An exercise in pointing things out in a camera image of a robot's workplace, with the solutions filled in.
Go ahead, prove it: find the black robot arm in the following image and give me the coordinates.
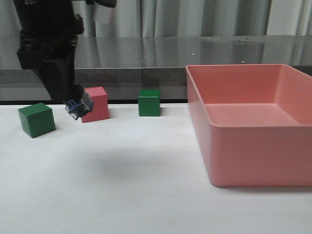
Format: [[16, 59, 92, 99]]
[[14, 0, 84, 104]]

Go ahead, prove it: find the green wooden cube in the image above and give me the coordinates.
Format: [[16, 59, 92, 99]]
[[138, 90, 160, 117], [18, 103, 56, 138]]

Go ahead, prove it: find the pink wooden cube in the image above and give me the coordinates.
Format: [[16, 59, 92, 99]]
[[81, 87, 109, 123]]

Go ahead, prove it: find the right green wooden cube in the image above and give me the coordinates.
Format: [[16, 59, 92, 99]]
[[138, 90, 160, 117]]

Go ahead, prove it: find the left green wooden cube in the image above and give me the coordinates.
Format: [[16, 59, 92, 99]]
[[18, 103, 56, 138]]

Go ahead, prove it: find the pink plastic bin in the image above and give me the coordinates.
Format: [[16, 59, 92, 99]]
[[186, 64, 312, 187]]

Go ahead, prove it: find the grey granite ledge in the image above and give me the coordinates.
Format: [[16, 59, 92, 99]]
[[0, 36, 312, 102]]

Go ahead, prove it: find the grey-green curtain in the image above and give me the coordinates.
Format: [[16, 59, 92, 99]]
[[0, 0, 312, 39]]

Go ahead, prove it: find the yellow push button switch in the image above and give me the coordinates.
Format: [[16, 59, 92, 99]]
[[65, 92, 94, 120]]

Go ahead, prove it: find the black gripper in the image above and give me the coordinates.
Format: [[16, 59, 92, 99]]
[[17, 14, 84, 103]]

